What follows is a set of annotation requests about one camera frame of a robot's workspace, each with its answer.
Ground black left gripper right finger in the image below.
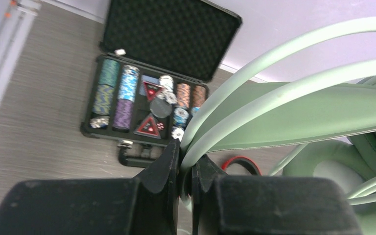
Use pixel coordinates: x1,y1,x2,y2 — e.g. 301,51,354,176
191,156,362,235

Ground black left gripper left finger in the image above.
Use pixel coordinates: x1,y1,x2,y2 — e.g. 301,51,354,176
0,140,180,235

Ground teal poker chip stack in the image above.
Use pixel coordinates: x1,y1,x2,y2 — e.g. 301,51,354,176
118,65,140,102

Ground red headphones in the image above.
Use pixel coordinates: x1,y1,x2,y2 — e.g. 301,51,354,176
221,156,262,176

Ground red triangular dealer button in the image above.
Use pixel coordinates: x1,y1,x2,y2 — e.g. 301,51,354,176
134,114,161,139

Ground purple poker chip stack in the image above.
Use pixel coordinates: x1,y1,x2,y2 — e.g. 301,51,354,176
113,99,134,131

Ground orange poker chip stack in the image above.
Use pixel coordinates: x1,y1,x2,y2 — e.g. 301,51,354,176
177,83,190,110

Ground black poker chip case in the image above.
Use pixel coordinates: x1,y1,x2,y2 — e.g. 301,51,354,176
80,0,242,168

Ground red dice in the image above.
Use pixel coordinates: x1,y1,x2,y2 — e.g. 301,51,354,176
157,122,165,131

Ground grey round disc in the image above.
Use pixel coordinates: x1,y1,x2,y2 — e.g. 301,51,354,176
150,98,172,118

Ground white poker chip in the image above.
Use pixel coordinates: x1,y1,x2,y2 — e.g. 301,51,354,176
171,126,185,141

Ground brown poker chip stack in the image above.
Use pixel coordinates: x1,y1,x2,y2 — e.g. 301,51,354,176
192,86,207,107

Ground mint green headphones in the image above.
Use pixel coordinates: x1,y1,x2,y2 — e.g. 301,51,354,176
179,17,376,235

